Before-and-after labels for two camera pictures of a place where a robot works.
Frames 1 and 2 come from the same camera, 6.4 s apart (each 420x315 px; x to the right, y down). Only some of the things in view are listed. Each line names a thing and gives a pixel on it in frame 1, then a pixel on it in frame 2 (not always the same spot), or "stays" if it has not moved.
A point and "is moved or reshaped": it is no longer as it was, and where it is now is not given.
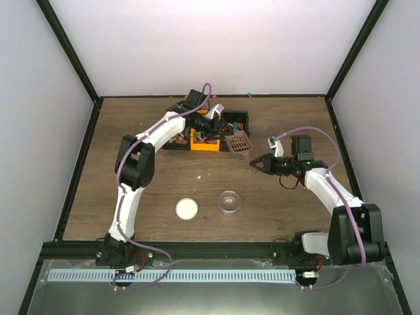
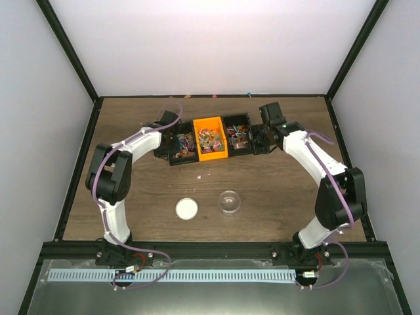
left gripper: (214, 129) → (176, 147)
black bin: (230, 117) is moved or reshaped
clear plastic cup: (229, 202) stays
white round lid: (186, 209) stays
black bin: (180, 142) is moved or reshaped
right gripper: (268, 168) → (254, 129)
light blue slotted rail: (113, 275) stays
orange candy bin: (203, 147) is moved or reshaped
